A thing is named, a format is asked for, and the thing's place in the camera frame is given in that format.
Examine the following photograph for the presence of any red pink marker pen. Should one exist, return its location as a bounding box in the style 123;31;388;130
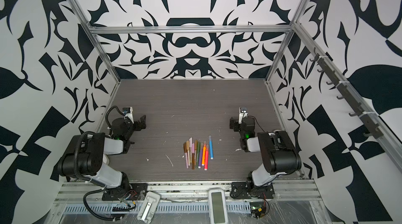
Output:
204;145;209;171

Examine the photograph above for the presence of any black corrugated cable hose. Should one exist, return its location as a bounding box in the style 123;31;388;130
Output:
83;188;136;221

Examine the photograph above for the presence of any aluminium frame front rail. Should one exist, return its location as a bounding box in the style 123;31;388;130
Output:
53;178;323;203

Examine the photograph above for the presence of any orange marker pen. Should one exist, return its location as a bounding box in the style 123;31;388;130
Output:
201;141;207;167

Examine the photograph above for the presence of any purple marker pen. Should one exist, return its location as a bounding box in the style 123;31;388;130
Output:
198;143;204;169

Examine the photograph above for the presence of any dark brown marker pen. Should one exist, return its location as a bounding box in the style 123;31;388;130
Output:
183;142;187;159

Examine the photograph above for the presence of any white grey remote device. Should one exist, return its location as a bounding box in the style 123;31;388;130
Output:
137;192;161;224

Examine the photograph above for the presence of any light pink marker pen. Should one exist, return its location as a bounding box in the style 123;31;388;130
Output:
188;137;193;166

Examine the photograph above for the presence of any small green led circuit board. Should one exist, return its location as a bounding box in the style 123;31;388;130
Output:
250;201;270;219

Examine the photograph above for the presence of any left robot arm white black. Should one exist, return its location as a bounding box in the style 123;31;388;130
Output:
56;114;147;191

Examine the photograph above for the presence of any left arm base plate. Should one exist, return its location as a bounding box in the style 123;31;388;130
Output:
102;183;148;201

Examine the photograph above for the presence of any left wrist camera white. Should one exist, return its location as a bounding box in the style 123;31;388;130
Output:
122;107;134;123

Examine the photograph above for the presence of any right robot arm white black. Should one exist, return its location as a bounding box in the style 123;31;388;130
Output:
229;117;301;191

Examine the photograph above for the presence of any blue marker pen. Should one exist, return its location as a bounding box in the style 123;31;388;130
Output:
208;135;214;160

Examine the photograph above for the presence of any white handheld display device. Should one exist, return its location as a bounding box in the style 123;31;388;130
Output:
208;188;228;224

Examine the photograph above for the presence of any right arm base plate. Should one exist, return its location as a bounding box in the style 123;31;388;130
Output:
230;182;275;200

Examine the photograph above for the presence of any gold tan marker pen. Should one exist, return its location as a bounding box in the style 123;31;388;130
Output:
186;140;192;166

